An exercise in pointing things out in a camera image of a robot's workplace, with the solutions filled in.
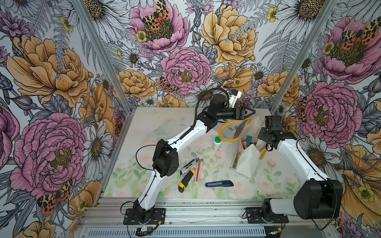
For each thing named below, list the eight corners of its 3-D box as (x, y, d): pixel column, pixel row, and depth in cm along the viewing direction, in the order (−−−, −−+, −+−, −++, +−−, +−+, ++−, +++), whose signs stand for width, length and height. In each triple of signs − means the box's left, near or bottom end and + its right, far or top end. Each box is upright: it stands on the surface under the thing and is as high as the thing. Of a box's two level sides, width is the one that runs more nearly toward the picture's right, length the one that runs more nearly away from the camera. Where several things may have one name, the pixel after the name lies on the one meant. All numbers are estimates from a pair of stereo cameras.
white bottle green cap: (212, 149, 101) (214, 137, 91) (214, 146, 103) (216, 135, 92) (216, 152, 100) (219, 141, 90) (219, 149, 101) (221, 138, 91)
